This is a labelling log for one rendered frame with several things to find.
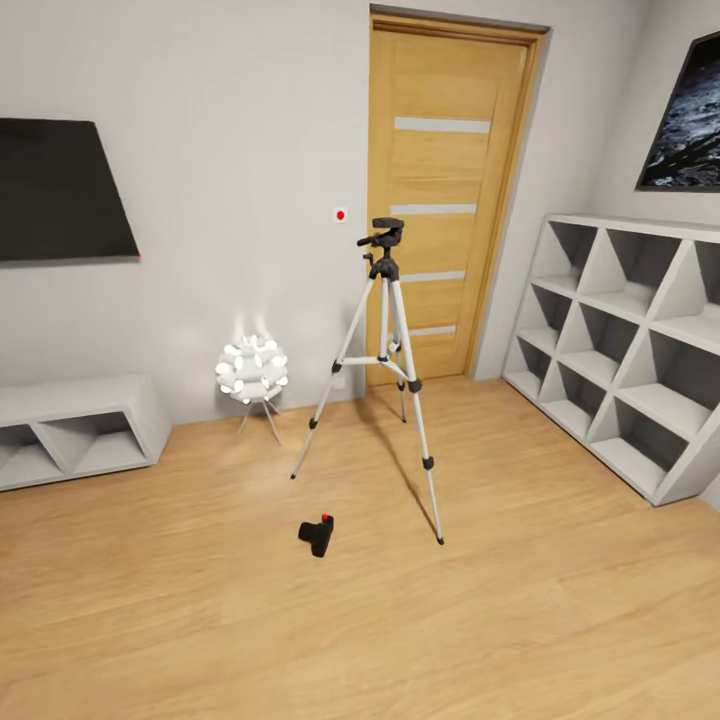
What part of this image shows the digital camera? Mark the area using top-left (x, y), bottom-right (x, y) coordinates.
top-left (298, 515), bottom-right (334, 558)

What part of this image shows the camera tripod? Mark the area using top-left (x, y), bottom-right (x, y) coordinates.
top-left (304, 217), bottom-right (444, 545)

